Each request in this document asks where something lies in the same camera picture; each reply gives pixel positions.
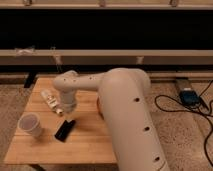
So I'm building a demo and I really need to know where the beige cylindrical gripper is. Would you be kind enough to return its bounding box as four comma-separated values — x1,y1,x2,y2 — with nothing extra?
60,91,77,121

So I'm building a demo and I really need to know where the black eraser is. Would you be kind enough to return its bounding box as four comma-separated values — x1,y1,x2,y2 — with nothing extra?
55,120,76,142

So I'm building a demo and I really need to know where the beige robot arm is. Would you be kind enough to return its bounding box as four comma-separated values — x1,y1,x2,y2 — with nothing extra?
53,68,170,171

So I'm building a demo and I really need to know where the white plastic bottle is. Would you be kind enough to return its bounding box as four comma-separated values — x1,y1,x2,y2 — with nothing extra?
41,89,63,116

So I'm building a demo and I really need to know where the wooden table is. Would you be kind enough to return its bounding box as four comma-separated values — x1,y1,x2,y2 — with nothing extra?
4,78,116,164

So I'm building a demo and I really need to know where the orange bowl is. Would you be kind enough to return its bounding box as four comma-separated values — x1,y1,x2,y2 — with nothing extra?
96,98,103,117

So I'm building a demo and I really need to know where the clear plastic cup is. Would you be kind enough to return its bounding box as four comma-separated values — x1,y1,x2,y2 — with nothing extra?
18,113,43,137

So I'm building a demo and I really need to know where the blue power adapter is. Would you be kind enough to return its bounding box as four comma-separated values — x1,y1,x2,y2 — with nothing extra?
179,89,199,106

